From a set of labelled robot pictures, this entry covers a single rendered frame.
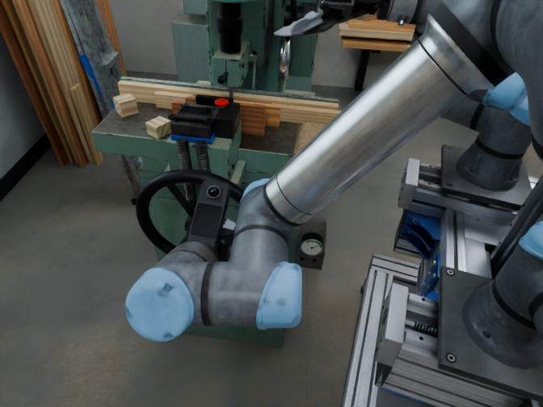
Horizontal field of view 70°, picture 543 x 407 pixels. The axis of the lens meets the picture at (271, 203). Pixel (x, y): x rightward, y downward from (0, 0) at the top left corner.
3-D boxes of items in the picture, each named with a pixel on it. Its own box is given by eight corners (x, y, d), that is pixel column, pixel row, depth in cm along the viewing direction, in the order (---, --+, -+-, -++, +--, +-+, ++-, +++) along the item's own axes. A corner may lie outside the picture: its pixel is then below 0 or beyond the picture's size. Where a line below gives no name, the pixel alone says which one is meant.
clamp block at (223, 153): (168, 175, 89) (162, 141, 83) (186, 144, 99) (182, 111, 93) (231, 183, 88) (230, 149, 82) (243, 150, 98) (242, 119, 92)
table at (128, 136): (77, 174, 92) (69, 153, 88) (129, 113, 115) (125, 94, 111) (330, 206, 88) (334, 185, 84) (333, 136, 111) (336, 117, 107)
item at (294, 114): (156, 107, 106) (153, 94, 104) (158, 104, 108) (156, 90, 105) (358, 130, 102) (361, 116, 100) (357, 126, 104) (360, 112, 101)
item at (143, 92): (120, 99, 108) (117, 82, 105) (124, 97, 110) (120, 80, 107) (335, 123, 104) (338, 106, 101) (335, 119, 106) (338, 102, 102)
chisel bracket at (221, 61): (212, 91, 96) (211, 57, 91) (225, 69, 107) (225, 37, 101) (242, 94, 96) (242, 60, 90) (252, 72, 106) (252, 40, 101)
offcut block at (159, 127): (172, 132, 97) (170, 120, 95) (157, 139, 94) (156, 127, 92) (162, 127, 99) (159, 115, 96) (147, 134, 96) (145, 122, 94)
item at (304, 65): (279, 74, 112) (282, 31, 104) (282, 65, 117) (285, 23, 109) (312, 77, 111) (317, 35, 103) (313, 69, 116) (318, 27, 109)
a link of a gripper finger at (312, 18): (271, 25, 68) (317, -4, 66) (273, 34, 74) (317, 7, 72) (279, 41, 68) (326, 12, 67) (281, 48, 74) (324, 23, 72)
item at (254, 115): (187, 127, 99) (184, 98, 94) (189, 124, 100) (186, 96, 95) (263, 136, 98) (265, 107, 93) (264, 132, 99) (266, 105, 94)
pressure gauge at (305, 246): (298, 258, 106) (300, 238, 100) (299, 249, 109) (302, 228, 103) (321, 262, 105) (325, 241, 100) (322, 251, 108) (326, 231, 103)
